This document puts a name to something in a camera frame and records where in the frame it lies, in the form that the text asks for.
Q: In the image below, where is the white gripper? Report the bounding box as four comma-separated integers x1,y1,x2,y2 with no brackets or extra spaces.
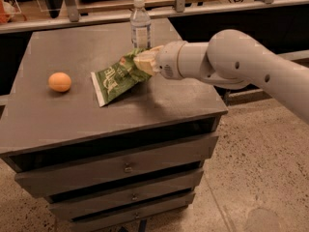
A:
133,41,186,80

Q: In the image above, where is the green jalapeno chip bag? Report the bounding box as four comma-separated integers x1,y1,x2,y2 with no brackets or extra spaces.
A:
91,48,151,107

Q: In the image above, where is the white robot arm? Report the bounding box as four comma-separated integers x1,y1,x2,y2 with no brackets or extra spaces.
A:
133,29,309,123

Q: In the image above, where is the clear plastic water bottle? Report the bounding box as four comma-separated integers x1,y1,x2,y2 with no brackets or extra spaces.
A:
130,0,151,48

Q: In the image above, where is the orange fruit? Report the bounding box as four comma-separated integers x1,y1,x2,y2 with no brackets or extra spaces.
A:
48,72,71,92

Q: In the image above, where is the grey drawer cabinet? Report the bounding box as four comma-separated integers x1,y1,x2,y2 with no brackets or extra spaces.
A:
0,24,226,232

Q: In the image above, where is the middle grey drawer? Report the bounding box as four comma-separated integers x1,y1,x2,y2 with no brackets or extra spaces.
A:
49,167,203,219

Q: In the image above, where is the grey drawer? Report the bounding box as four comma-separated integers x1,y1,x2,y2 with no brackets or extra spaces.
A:
14,133,218,197
49,167,203,219
71,191,195,232

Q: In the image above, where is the top grey drawer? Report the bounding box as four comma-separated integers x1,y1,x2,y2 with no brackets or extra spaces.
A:
14,133,218,197

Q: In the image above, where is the orange white object on shelf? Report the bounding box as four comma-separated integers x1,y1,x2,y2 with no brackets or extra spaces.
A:
0,0,16,24

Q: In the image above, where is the bottom grey drawer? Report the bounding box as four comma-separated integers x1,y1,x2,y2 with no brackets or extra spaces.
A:
71,191,195,232

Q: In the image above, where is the metal shelf rail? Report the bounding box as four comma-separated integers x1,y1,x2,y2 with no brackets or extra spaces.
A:
0,0,309,34

